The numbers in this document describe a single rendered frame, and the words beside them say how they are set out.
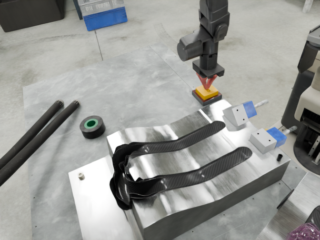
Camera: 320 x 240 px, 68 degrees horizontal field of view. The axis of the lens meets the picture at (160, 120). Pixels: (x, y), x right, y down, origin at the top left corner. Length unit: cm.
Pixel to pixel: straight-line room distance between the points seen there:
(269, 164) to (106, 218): 40
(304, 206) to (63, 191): 61
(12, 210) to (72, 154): 113
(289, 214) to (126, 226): 35
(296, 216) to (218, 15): 50
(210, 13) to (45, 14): 388
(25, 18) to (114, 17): 146
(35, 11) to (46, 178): 378
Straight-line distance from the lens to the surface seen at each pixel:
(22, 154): 75
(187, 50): 71
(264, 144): 62
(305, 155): 149
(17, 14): 446
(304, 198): 63
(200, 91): 87
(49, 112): 94
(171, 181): 54
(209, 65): 79
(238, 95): 218
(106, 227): 58
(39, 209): 75
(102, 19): 370
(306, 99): 98
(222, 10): 68
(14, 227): 182
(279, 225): 55
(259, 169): 60
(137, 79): 103
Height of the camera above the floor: 138
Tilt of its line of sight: 45 degrees down
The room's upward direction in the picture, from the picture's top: 9 degrees counter-clockwise
